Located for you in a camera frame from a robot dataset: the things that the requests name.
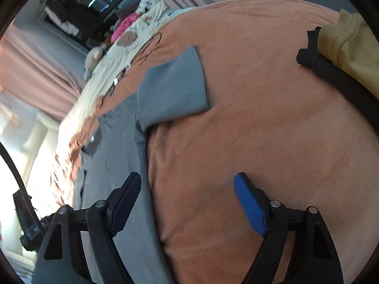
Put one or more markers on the black hanging garment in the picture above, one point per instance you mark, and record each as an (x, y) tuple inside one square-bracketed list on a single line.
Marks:
[(77, 14)]

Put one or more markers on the orange blanket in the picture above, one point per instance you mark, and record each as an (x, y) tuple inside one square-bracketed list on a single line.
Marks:
[(251, 109)]

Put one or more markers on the pink cloth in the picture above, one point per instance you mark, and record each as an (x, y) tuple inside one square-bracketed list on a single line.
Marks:
[(125, 25)]

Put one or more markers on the folded tan shirt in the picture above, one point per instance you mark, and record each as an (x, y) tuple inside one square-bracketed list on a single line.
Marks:
[(346, 47)]

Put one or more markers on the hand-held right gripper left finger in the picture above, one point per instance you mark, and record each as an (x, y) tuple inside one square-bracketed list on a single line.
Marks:
[(124, 204)]

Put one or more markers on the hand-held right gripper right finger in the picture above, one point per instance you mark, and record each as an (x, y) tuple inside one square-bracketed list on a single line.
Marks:
[(250, 204)]

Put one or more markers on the cream padded headboard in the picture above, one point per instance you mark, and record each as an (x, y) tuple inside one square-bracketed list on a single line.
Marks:
[(29, 142)]

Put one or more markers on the cream bedsheet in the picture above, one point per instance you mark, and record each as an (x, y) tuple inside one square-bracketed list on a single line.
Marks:
[(97, 85)]

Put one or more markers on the grey t-shirt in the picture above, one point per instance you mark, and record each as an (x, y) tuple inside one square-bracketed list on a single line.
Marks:
[(174, 88)]

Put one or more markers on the folded black shirt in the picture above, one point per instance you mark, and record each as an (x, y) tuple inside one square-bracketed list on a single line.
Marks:
[(325, 65)]

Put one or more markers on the beige plush toy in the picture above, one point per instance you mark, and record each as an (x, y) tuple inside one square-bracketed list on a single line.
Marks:
[(93, 59)]

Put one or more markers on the cream quilt with bear print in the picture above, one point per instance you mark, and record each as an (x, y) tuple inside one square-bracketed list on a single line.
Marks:
[(139, 26)]

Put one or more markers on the patterned white hanging garment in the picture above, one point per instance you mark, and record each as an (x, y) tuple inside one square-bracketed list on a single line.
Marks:
[(63, 23)]

